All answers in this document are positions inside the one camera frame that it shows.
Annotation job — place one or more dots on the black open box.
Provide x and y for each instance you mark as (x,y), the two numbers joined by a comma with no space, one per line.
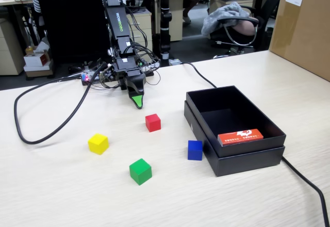
(247,163)
(247,148)

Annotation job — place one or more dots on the yellow wooden cube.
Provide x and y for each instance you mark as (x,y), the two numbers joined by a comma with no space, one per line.
(98,144)

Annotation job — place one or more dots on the beige three-drawer cabinet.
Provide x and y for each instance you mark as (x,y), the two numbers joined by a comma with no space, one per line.
(143,23)

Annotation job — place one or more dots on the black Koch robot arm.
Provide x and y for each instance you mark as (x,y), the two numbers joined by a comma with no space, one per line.
(116,18)

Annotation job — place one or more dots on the black chrome office chair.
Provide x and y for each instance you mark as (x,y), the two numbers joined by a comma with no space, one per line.
(237,19)

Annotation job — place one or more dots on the controller circuit board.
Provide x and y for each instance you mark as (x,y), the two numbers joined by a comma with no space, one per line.
(86,78)

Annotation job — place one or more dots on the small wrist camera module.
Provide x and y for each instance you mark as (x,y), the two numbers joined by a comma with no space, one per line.
(107,73)

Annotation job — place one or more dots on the white and red box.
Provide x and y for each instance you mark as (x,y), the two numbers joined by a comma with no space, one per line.
(33,60)

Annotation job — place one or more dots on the wide beige cabinet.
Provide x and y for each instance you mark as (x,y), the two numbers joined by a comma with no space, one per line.
(10,51)

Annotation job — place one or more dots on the small orange carton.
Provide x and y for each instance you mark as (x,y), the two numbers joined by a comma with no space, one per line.
(239,136)

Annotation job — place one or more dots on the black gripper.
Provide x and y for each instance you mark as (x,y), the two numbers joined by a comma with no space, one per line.
(123,72)

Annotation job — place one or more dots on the red wooden cube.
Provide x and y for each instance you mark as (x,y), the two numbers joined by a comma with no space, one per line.
(152,123)

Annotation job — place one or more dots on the pink round cushion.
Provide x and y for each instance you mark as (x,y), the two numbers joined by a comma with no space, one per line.
(245,28)

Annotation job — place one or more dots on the grey crumpled blanket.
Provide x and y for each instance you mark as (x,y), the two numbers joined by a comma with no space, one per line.
(221,15)

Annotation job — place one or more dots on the large brown cardboard box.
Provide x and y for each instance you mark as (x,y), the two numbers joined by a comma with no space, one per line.
(304,31)

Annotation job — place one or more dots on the tall beige cabinet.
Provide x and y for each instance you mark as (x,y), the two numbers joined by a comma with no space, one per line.
(177,18)

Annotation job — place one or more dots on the large black chair back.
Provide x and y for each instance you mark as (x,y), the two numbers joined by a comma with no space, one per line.
(72,18)

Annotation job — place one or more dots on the black jointed pole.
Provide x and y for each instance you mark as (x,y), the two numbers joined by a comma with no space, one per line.
(165,38)

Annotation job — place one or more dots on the green wooden cube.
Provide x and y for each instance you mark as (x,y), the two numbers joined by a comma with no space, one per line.
(140,171)

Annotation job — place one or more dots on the blue wooden cube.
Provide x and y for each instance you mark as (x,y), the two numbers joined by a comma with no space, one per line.
(195,151)

